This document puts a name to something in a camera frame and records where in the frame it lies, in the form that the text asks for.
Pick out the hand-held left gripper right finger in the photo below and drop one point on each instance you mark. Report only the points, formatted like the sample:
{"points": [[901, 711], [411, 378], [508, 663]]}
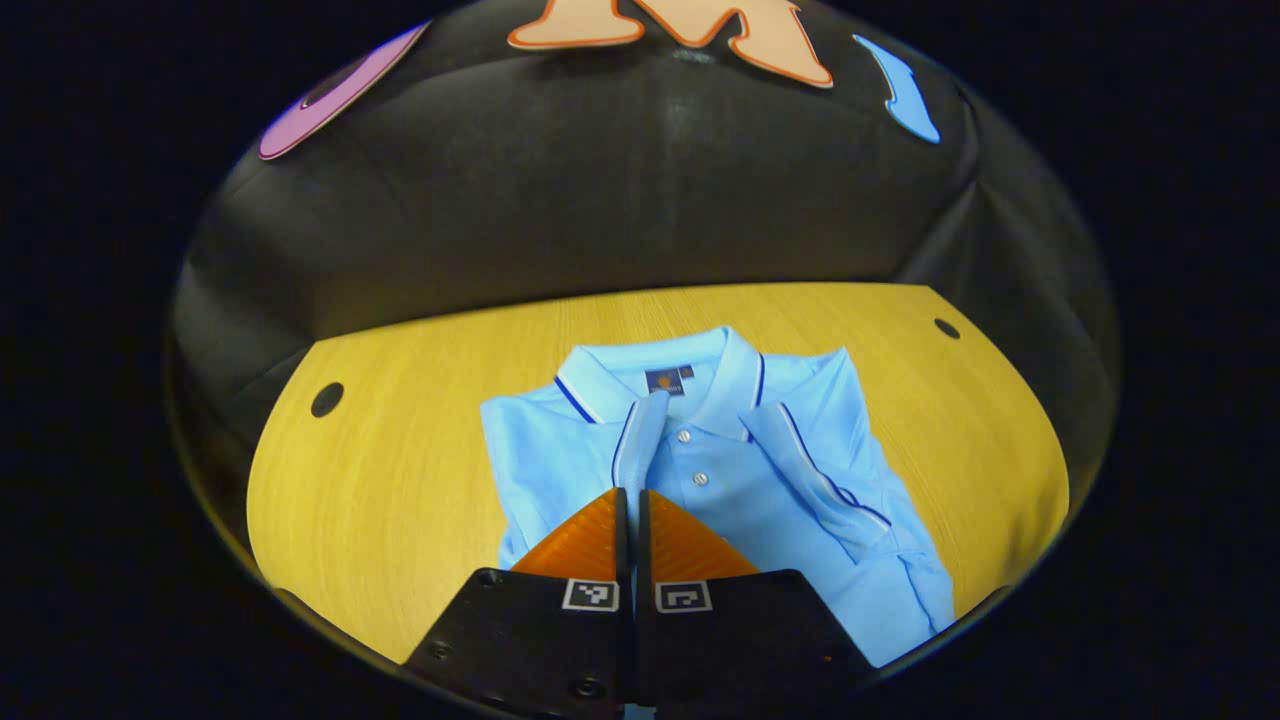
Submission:
{"points": [[740, 650]]}

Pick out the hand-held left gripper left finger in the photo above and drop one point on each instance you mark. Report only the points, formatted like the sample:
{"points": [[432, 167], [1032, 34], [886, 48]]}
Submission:
{"points": [[540, 650]]}

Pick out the light blue T-shirt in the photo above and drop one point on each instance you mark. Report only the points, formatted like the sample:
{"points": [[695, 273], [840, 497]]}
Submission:
{"points": [[780, 520]]}

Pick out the black backdrop cloth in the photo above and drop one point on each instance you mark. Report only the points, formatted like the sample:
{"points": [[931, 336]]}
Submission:
{"points": [[600, 190]]}

